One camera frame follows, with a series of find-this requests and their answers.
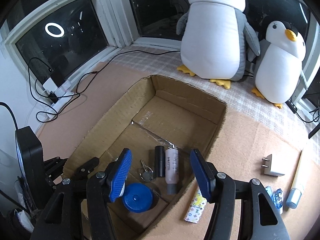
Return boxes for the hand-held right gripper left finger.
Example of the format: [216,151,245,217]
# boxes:
[30,148,133,240]

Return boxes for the thin black cable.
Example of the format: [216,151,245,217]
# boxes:
[75,50,181,98]

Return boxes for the checked blanket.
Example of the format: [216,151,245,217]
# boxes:
[110,44,320,130]

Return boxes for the black charger cable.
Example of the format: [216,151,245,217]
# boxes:
[27,57,82,123]

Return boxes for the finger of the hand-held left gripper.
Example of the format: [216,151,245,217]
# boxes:
[44,156,68,187]
[74,157,100,180]

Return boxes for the small penguin plush toy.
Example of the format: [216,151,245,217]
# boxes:
[251,21,308,109]

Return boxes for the white wall charger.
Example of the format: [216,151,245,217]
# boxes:
[262,154,286,177]

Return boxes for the black lipstick tube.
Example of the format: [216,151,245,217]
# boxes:
[154,145,165,178]

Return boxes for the yellow printed packet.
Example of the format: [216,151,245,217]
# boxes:
[184,189,207,223]

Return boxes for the white sunscreen tube blue cap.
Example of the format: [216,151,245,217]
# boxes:
[286,149,306,209]

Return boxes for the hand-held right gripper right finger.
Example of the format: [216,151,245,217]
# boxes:
[190,149,290,240]

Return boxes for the white cloth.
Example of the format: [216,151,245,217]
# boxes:
[14,209,34,233]

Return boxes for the thick black cable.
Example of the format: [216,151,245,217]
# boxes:
[0,102,18,131]

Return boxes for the black inline cable controller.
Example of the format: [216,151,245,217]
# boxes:
[287,99,298,113]

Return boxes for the pink bottle grey cap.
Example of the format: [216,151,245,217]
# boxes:
[165,148,179,195]

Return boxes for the cardboard box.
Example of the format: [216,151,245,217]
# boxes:
[62,74,228,240]

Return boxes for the blue packaged item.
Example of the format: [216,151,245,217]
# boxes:
[274,189,284,214]

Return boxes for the black ring light cable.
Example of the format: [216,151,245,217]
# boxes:
[296,100,320,123]

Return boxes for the white power strip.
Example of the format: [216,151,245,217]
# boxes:
[41,76,75,105]

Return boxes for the large penguin plush toy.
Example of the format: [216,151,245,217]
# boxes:
[176,0,261,90]

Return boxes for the metal keys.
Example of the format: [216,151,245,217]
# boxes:
[139,160,154,182]

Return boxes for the blue round tape measure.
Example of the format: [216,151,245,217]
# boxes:
[122,182,153,213]

